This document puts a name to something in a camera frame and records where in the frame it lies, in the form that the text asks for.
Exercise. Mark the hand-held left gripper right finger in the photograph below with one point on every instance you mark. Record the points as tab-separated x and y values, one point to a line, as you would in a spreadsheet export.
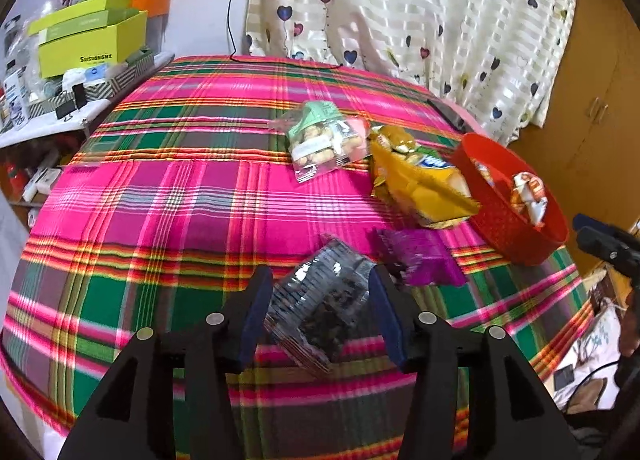
387	320

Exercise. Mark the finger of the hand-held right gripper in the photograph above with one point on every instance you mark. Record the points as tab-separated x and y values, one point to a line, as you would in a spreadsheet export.
592	224
607	249

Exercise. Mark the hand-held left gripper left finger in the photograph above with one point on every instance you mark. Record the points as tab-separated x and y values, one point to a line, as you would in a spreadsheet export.
255	325

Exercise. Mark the clear dark seaweed packet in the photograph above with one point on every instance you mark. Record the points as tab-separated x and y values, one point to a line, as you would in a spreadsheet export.
320	300

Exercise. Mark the red plastic basket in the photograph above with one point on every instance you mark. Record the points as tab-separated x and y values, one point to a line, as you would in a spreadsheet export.
510	235

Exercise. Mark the yellow snack bag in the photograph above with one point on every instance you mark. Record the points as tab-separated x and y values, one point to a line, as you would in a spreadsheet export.
425	190

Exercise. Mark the gold foil snack packet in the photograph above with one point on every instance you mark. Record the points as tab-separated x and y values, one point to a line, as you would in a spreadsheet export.
397	140

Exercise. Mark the clear green label biscuit packet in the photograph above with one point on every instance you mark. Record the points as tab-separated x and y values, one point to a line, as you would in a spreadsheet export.
312	140

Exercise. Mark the red white snack packet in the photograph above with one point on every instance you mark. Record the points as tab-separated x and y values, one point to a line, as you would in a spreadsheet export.
527	195

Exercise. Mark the purple snack packet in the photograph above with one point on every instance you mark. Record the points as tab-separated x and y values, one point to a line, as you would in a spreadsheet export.
425	255

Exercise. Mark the white floral cloth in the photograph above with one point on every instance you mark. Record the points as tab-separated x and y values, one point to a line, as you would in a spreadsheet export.
600	335

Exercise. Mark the wooden cabinet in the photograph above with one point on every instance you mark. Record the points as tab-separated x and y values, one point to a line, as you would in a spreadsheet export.
600	90

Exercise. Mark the black flat device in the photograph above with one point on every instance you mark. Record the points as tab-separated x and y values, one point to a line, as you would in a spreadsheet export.
566	377

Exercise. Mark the pink stool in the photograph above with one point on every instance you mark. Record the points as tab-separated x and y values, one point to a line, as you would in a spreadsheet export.
470	117

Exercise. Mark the black phone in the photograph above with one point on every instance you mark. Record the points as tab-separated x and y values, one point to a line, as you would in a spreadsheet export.
445	115

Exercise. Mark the white power strip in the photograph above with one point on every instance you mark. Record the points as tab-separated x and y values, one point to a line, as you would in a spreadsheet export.
42	182

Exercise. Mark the striped tray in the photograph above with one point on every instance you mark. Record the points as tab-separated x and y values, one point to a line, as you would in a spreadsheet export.
125	75

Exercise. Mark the heart print curtain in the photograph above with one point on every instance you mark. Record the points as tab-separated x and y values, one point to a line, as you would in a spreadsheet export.
400	15

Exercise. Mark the white shelf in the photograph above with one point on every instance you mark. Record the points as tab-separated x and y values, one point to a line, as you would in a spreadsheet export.
45	132

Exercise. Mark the black binder clip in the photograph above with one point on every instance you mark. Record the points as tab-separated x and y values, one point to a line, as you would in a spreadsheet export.
70	102

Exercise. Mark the lime green box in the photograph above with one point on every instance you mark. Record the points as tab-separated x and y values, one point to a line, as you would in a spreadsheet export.
90	47

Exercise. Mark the orange lid storage box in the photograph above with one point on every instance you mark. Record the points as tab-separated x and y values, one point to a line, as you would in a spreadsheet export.
150	2

